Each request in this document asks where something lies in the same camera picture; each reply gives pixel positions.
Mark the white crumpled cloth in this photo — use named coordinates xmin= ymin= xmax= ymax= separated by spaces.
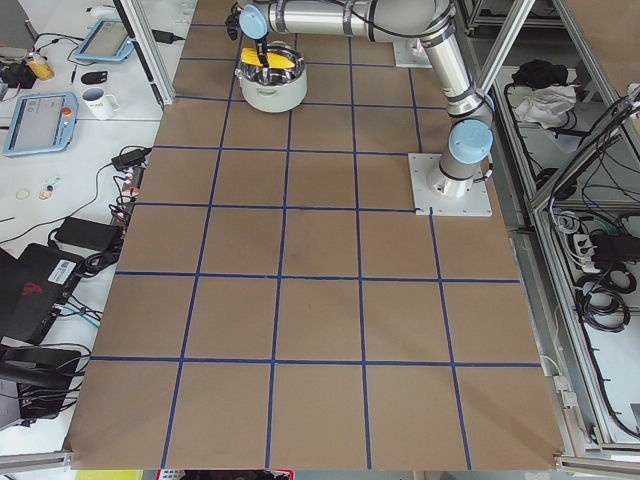
xmin=514 ymin=85 xmax=577 ymax=129

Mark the yellow corn cob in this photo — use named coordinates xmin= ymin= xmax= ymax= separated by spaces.
xmin=240 ymin=47 xmax=296 ymax=70

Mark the blue teach pendant near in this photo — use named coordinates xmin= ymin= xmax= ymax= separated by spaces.
xmin=2 ymin=92 xmax=79 ymax=157

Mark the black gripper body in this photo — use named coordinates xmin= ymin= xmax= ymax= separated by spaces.
xmin=225 ymin=3 xmax=241 ymax=39

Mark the pale green cooking pot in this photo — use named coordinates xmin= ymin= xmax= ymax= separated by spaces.
xmin=235 ymin=41 xmax=307 ymax=113

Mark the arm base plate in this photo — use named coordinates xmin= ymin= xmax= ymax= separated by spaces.
xmin=408 ymin=153 xmax=492 ymax=217
xmin=393 ymin=39 xmax=432 ymax=69

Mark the blue teach pendant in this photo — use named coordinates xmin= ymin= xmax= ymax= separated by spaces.
xmin=2 ymin=92 xmax=79 ymax=157
xmin=74 ymin=18 xmax=134 ymax=63

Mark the aluminium frame post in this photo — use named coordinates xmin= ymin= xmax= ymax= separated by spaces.
xmin=114 ymin=0 xmax=175 ymax=109

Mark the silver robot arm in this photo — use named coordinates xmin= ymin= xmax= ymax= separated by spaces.
xmin=225 ymin=0 xmax=493 ymax=198

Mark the blue teach pendant far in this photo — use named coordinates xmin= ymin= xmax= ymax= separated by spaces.
xmin=74 ymin=18 xmax=134 ymax=63

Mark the black power brick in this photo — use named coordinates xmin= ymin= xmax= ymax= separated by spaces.
xmin=48 ymin=217 xmax=122 ymax=252

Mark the black cloth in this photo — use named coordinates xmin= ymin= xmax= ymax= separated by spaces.
xmin=512 ymin=59 xmax=568 ymax=89

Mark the black laptop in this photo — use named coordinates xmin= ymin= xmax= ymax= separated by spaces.
xmin=1 ymin=243 xmax=84 ymax=345

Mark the coiled black cable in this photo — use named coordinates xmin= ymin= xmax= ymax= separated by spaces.
xmin=574 ymin=272 xmax=632 ymax=332

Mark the brown paper table cover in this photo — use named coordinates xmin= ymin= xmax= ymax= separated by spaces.
xmin=68 ymin=1 xmax=562 ymax=470

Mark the black power adapter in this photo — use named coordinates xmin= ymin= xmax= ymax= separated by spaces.
xmin=111 ymin=147 xmax=152 ymax=171

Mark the white mug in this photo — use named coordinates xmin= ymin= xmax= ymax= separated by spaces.
xmin=82 ymin=87 xmax=120 ymax=120

